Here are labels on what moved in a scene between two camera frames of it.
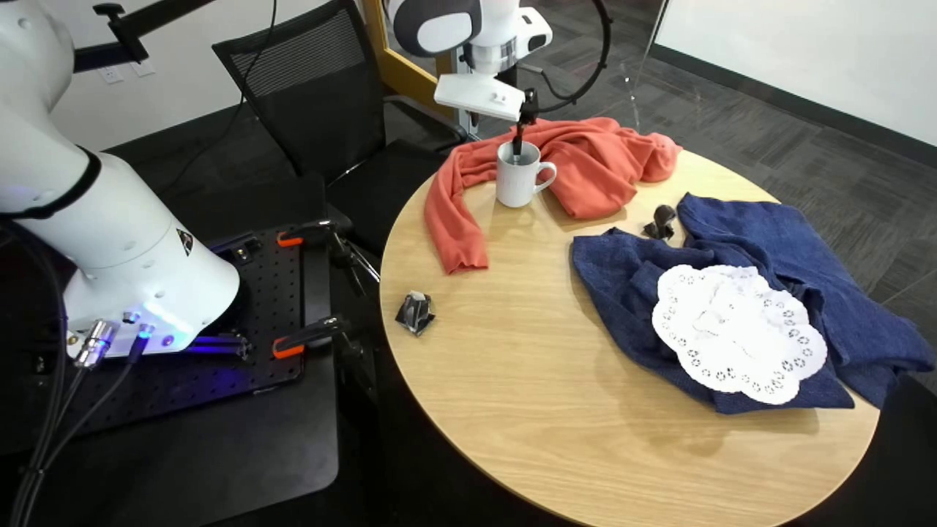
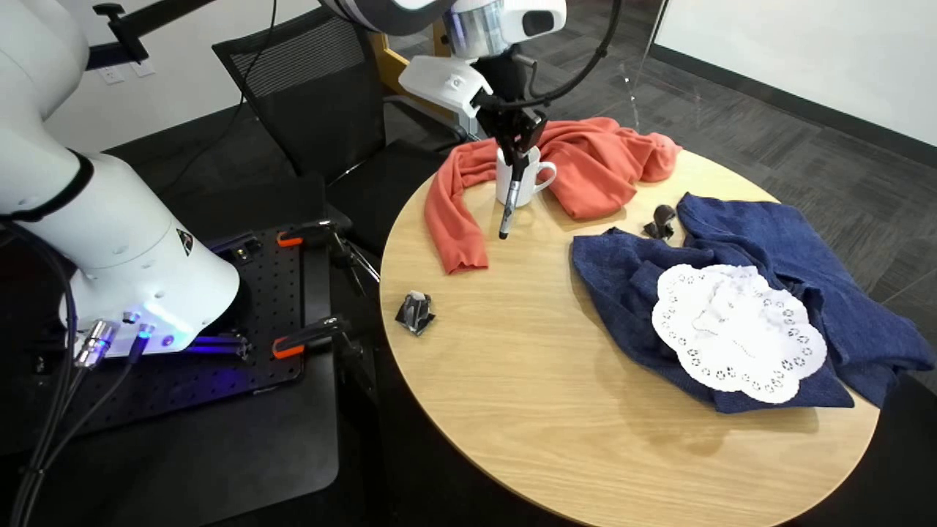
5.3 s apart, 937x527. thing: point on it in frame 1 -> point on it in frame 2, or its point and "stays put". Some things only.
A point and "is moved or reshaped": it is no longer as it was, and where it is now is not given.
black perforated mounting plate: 258,346 stays put
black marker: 529,116 is moved or reshaped
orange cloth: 599,175 stays put
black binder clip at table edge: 415,311 stays put
